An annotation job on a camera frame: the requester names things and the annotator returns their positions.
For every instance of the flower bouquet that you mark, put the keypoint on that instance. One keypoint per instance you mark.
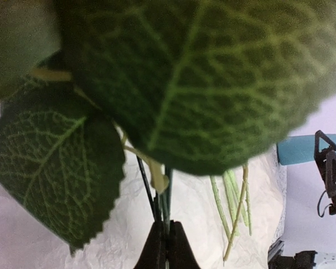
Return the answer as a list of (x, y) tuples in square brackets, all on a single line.
[(238, 202)]

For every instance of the teal vase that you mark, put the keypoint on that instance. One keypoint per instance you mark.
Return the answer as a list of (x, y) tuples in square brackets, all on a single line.
[(296, 150)]

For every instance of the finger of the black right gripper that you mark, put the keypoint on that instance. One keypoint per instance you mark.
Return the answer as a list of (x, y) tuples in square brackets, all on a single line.
[(324, 143), (330, 179)]

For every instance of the cream wrapping paper sheet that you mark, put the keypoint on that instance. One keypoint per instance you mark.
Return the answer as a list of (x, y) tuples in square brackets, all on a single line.
[(212, 224)]

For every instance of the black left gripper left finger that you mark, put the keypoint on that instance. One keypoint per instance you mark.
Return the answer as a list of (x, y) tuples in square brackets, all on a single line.
[(153, 255)]

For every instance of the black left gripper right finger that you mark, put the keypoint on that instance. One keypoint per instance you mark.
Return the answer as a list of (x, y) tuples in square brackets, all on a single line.
[(179, 251)]

